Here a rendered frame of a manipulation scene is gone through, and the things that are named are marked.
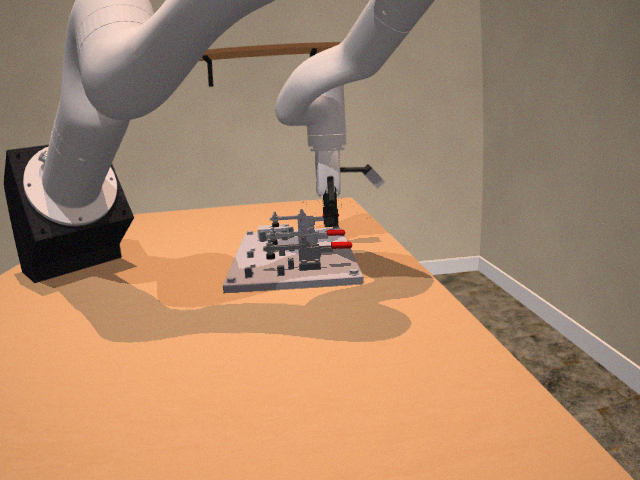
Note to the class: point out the grey toggle clamp with red handle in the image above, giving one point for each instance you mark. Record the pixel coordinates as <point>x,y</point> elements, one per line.
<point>309,254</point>

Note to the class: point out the black toggle clamp with red handle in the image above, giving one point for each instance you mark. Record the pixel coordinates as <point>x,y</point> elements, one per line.
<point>312,237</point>

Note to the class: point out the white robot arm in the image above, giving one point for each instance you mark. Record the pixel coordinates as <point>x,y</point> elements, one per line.
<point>127,72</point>

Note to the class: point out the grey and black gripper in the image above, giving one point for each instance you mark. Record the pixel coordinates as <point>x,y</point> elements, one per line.
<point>327,168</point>

